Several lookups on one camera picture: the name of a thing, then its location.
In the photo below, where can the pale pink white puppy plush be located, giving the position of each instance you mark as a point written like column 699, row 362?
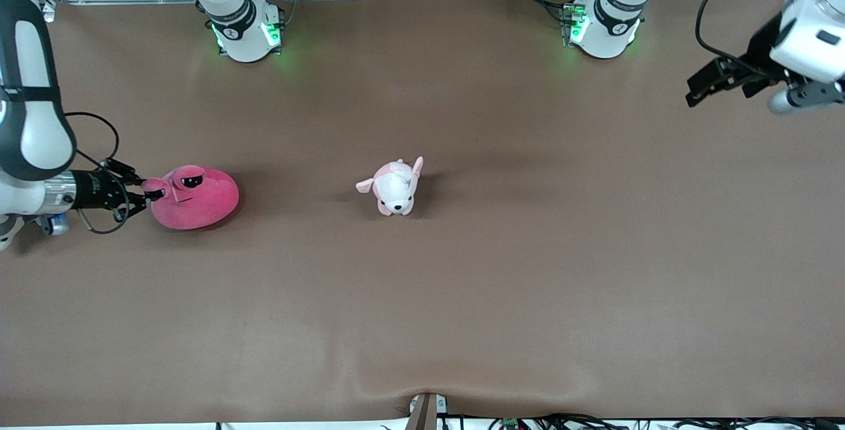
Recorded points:
column 395, row 189

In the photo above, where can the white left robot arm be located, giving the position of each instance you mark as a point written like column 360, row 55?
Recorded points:
column 812, row 40

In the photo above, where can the round hot pink plush toy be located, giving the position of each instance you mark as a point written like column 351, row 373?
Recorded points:
column 198, row 205

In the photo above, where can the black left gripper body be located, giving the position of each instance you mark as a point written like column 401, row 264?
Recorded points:
column 754, row 60

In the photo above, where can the brown table cover mat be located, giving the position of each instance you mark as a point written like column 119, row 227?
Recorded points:
column 422, row 298

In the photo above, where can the grey white husky plush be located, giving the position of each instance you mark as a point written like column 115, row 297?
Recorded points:
column 5, row 238

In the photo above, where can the brown camera mount bracket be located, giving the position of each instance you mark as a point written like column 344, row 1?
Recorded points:
column 426, row 413

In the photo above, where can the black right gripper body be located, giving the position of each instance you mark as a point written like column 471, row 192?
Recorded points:
column 94, row 190

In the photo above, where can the small green connector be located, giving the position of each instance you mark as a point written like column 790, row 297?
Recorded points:
column 509, row 423

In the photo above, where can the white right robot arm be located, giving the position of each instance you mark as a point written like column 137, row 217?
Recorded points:
column 33, row 119

